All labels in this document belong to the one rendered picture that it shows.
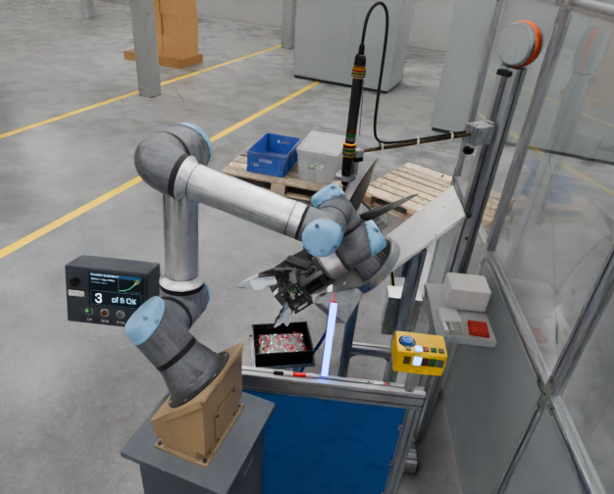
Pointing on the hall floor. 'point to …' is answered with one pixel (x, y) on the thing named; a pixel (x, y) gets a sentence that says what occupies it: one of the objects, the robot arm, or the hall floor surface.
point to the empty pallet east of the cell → (414, 176)
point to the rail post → (402, 450)
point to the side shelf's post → (431, 399)
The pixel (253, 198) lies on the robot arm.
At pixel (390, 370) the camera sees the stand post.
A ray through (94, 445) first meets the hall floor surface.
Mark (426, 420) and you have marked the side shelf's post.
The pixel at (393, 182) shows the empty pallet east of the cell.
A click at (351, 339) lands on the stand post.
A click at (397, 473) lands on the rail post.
